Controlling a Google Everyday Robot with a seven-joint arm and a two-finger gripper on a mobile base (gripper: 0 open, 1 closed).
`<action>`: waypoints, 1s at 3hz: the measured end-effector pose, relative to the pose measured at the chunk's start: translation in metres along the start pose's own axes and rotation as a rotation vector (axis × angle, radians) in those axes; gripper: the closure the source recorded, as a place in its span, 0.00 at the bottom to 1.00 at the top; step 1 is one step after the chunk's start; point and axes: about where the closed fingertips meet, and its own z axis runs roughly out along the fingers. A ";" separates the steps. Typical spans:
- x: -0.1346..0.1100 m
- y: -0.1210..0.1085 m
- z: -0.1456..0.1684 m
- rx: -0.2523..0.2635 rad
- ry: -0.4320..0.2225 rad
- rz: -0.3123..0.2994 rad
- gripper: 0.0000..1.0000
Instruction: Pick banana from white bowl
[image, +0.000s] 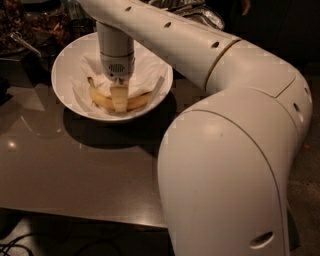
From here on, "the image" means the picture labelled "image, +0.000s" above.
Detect white bowl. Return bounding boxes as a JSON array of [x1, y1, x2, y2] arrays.
[[50, 32, 174, 123]]

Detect silver insulated lunch bag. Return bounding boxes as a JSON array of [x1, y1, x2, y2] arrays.
[[141, 0, 225, 31]]

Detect metal spoon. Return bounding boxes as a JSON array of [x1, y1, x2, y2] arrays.
[[10, 32, 42, 57]]

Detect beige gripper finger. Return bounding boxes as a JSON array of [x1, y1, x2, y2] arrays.
[[110, 85, 128, 113]]

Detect white paper napkin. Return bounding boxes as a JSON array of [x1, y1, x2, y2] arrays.
[[71, 44, 173, 121]]

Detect dark snack container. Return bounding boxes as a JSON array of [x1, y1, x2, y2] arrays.
[[24, 0, 73, 47]]

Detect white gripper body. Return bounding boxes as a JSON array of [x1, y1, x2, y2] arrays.
[[100, 53, 135, 84]]

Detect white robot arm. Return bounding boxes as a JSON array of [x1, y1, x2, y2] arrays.
[[79, 0, 312, 256]]

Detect yellow banana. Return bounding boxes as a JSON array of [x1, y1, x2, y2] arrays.
[[87, 77, 152, 112]]

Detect black cables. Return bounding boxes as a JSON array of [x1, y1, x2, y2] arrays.
[[0, 231, 38, 256]]

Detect glass jar with snacks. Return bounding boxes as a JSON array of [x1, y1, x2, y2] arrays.
[[0, 0, 35, 56]]

